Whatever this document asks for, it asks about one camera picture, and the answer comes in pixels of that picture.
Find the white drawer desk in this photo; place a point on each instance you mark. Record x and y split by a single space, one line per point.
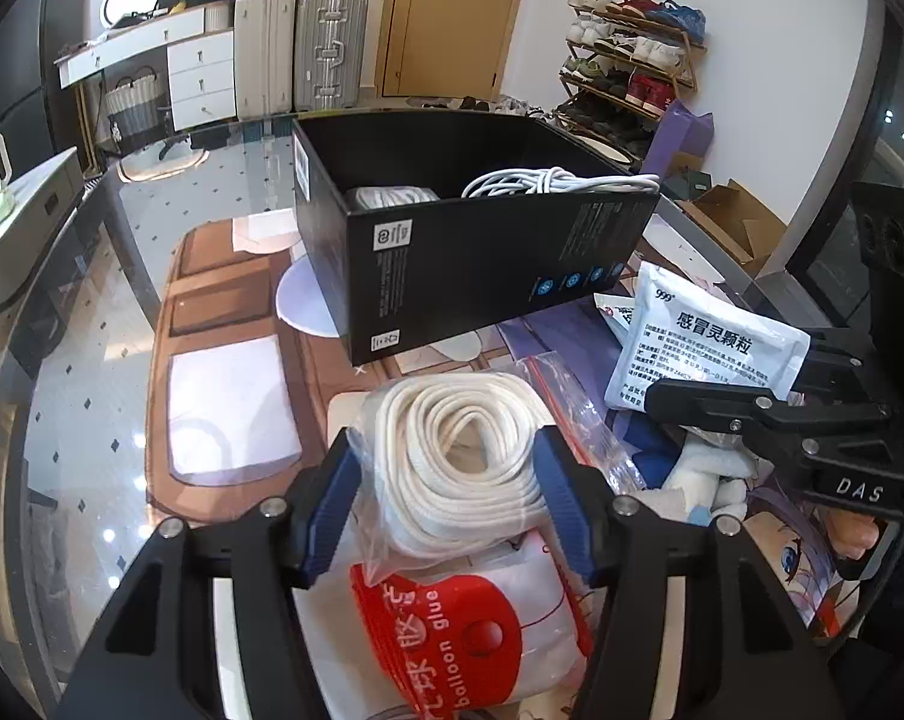
193 51

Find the bag of beige rope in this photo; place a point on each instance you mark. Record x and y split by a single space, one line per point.
384 197

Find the black cardboard box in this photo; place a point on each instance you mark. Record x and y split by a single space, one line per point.
527 217

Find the red balloon glue bag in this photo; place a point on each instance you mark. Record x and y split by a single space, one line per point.
485 631

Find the black refrigerator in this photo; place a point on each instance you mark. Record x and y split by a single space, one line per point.
38 117

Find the open cardboard box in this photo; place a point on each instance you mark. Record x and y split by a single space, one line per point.
739 222

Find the anime print table mat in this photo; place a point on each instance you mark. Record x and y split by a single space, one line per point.
240 403

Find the bag of white rope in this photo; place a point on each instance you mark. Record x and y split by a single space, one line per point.
447 469

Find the shoe rack with shoes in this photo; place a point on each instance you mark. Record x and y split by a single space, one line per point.
627 62

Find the woven laundry basket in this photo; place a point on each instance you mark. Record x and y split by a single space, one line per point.
136 109

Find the wooden door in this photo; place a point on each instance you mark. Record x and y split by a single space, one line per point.
443 48

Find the white medicine sachet pack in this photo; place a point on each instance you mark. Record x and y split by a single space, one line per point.
679 331

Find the grey side table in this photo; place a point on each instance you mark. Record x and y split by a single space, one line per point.
43 198

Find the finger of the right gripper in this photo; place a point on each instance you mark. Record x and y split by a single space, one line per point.
767 425
840 366

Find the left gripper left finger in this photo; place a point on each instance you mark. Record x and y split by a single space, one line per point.
151 653

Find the silver suitcase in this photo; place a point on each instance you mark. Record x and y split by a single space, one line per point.
330 37

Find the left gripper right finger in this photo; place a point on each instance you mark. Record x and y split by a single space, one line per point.
745 653

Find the white suitcase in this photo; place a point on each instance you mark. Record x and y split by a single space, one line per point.
264 57

